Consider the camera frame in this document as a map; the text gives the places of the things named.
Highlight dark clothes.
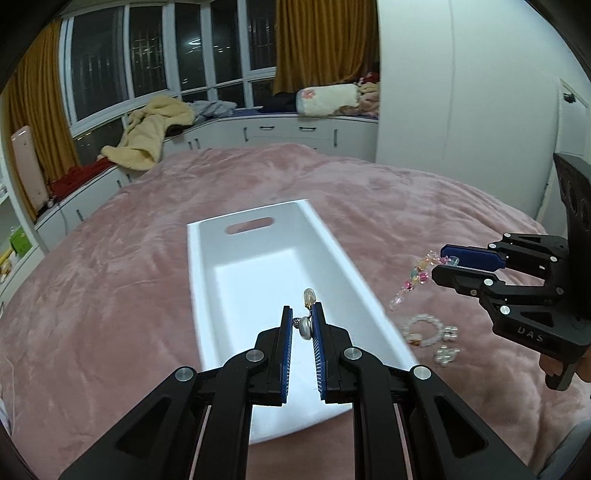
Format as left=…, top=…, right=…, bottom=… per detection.
left=257, top=91, right=299, bottom=114

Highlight white bead bracelet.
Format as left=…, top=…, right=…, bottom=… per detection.
left=402, top=313, right=447, bottom=348

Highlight cream floral pillow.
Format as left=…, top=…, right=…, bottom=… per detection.
left=295, top=83, right=363, bottom=117

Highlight white plastic tray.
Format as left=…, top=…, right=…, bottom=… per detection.
left=187, top=199, right=420, bottom=446

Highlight red cloth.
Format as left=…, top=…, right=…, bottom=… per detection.
left=48, top=159, right=114, bottom=200

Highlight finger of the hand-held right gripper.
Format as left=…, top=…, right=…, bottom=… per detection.
left=431, top=263, right=591, bottom=359
left=440, top=232, right=570, bottom=280

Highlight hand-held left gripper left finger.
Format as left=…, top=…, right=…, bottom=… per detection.
left=59, top=305, right=296, bottom=480

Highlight green box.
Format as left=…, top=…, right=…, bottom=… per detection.
left=9, top=226, right=31, bottom=257

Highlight mustard curtain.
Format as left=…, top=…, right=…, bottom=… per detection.
left=273, top=0, right=380, bottom=97
left=0, top=21, right=80, bottom=222

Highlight person's right hand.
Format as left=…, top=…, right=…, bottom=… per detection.
left=539, top=352, right=591, bottom=385

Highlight white window bench cabinets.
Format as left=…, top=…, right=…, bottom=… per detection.
left=34, top=112, right=380, bottom=252

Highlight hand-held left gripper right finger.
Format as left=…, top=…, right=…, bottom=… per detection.
left=310, top=302, right=539, bottom=480

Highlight grey clothes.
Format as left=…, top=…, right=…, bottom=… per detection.
left=188, top=99, right=239, bottom=124

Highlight colourful bead bracelet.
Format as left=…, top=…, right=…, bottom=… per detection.
left=389, top=250, right=459, bottom=313

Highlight pink plush blanket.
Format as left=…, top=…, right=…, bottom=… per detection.
left=0, top=142, right=583, bottom=480

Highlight large bay window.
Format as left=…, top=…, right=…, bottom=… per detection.
left=59, top=0, right=279, bottom=141

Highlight pearl cluster earring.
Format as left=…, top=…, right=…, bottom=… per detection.
left=433, top=344, right=463, bottom=368

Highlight pink and red clothes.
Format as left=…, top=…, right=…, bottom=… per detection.
left=355, top=72, right=380, bottom=119

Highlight cream yellow blanket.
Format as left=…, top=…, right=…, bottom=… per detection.
left=100, top=95, right=196, bottom=172

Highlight white door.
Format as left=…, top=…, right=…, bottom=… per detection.
left=536, top=78, right=591, bottom=223

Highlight white standing heater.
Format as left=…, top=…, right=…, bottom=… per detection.
left=11, top=125, right=50, bottom=214

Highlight pearl drop earring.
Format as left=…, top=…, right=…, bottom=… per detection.
left=291, top=288, right=320, bottom=342

